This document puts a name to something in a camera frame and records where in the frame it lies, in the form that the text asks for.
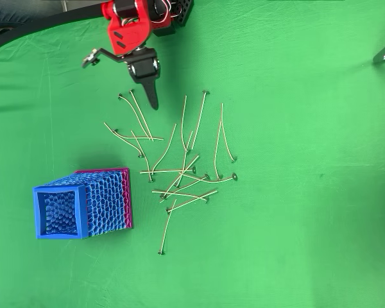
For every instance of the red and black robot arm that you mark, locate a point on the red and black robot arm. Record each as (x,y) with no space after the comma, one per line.
(131,35)

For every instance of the green cloth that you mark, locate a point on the green cloth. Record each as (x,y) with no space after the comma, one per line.
(276,224)

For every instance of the person leg in jeans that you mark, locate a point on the person leg in jeans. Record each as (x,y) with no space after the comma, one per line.
(13,13)

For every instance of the small camera circuit board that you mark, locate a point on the small camera circuit board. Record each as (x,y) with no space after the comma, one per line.
(90,58)

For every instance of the black perforated arm base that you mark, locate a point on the black perforated arm base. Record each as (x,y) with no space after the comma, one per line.
(183,13)

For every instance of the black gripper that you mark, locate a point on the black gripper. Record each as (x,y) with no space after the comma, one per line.
(143,65)

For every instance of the blue and magenta lattice basket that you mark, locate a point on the blue and magenta lattice basket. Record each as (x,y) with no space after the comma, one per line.
(81,208)

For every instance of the candle wick with metal base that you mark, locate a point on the candle wick with metal base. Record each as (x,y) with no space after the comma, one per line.
(161,253)
(234,176)
(116,131)
(205,93)
(187,150)
(178,185)
(162,195)
(140,156)
(151,174)
(219,177)
(234,158)
(207,200)
(131,91)
(168,210)
(194,168)
(150,180)
(120,95)
(207,176)

